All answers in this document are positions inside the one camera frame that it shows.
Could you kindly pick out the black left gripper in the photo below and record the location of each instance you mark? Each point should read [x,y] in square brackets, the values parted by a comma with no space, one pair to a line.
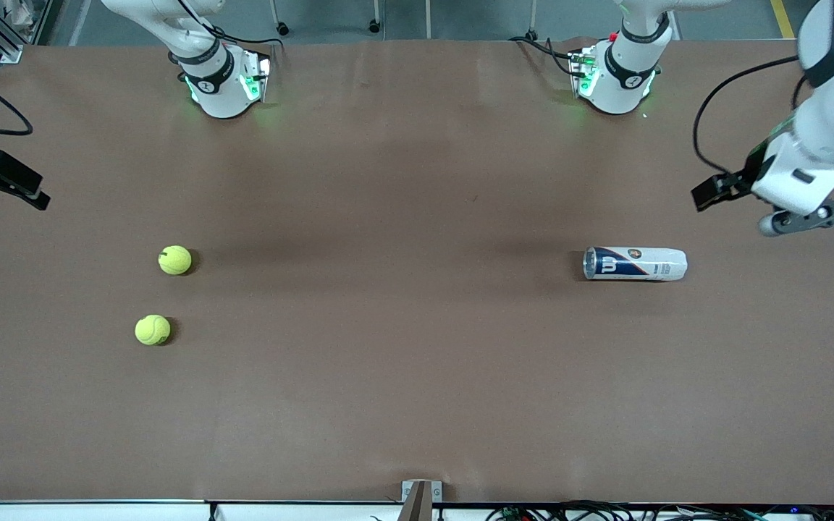
[741,180]

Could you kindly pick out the white blue tennis ball can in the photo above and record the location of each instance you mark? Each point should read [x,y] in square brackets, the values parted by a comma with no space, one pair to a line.
[641,264]

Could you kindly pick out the yellow-green tennis ball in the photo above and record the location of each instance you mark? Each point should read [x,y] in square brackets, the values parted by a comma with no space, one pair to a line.
[152,330]
[174,260]

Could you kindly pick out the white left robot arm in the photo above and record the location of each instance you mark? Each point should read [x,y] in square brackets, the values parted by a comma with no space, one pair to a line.
[616,87]

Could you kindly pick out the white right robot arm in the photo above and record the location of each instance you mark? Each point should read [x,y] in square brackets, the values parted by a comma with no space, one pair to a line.
[221,90]

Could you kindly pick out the metal stand leg with caster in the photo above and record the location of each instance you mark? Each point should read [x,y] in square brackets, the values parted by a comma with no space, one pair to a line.
[532,33]
[283,29]
[375,27]

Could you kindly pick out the thin metal stand pole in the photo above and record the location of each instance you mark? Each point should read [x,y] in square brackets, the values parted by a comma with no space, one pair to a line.
[428,22]

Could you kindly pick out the large table cover mat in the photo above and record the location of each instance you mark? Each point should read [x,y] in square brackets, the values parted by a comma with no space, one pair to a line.
[417,362]

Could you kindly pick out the aluminium profile frame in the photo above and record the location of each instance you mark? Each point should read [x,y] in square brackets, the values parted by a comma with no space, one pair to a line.
[11,52]

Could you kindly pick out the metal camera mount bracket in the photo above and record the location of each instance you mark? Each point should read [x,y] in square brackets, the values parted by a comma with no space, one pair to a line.
[420,499]

